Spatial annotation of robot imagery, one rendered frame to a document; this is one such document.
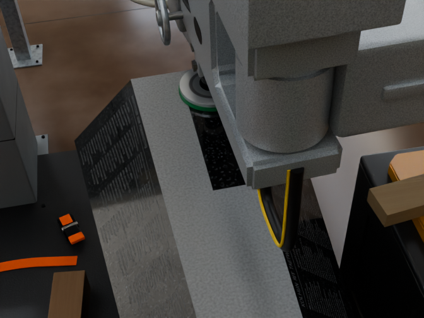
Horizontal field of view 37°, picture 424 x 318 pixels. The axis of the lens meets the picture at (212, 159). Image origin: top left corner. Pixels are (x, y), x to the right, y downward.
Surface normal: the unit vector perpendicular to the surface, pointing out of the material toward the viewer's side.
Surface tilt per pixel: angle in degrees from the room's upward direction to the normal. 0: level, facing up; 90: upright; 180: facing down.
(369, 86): 90
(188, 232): 0
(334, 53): 90
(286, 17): 90
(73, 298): 0
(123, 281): 45
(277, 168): 90
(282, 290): 0
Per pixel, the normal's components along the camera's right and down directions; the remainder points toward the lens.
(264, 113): -0.46, 0.64
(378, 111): 0.22, 0.69
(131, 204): -0.71, -0.36
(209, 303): -0.04, -0.70
